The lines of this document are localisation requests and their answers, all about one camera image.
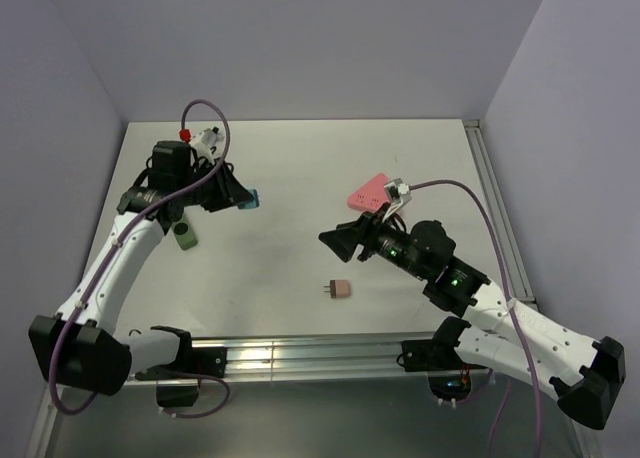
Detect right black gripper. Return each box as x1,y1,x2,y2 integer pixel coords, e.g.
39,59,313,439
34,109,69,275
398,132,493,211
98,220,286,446
318,201,430,280

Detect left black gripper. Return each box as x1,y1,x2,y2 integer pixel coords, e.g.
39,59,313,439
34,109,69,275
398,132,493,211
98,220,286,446
177,157,254,213

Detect blue plug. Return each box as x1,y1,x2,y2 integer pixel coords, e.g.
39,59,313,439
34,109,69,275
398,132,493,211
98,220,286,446
237,189,260,210

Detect green power strip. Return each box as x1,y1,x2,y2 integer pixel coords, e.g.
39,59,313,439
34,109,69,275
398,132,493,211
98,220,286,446
172,220,198,251

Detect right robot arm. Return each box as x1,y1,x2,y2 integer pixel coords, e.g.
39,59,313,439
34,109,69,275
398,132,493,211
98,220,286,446
319,212,626,430

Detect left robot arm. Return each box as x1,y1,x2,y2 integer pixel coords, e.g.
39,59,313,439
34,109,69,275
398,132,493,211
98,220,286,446
28,141,253,396

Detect pink plug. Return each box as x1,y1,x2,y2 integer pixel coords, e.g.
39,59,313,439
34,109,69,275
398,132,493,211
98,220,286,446
324,279,352,299

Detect pink triangular power strip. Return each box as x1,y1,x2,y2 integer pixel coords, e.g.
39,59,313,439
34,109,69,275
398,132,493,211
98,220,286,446
346,173,390,213

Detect black power cord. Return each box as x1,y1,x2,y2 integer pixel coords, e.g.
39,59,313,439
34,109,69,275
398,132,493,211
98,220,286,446
144,126,236,179

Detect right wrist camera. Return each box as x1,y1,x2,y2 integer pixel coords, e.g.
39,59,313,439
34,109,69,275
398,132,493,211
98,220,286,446
383,178,412,222

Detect aluminium front rail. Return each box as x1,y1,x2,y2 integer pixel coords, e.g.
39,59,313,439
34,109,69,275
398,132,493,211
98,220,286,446
119,333,501,387

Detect aluminium rail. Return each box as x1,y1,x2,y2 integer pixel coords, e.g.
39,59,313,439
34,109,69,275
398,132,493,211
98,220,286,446
119,333,501,387
462,120,536,303

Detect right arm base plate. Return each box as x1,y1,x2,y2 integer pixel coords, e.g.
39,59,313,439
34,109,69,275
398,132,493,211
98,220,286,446
396,339,462,373

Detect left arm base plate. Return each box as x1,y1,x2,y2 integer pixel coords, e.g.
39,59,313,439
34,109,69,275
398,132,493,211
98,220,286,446
135,347,228,381

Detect aluminium right rail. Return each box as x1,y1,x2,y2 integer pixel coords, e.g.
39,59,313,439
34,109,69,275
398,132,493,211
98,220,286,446
462,120,536,303

